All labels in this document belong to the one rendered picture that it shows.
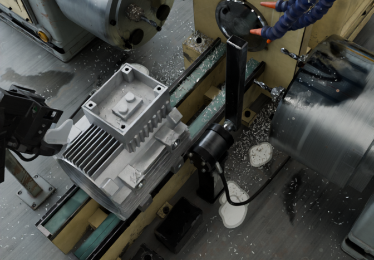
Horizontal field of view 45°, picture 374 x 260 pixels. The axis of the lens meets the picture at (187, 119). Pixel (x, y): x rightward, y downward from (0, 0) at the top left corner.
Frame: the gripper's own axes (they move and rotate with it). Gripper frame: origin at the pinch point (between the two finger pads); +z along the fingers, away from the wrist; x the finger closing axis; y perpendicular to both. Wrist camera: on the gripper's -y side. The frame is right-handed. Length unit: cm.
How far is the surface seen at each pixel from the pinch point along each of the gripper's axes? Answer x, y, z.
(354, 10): -22, 57, 49
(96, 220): -4.5, -15.9, 19.4
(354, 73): -35, 36, 13
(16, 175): 12.9, -15.4, 10.3
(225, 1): -1.5, 39.9, 26.1
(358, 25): -24, 56, 58
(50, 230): -1.8, -19.0, 9.1
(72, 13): 26.9, 20.3, 17.5
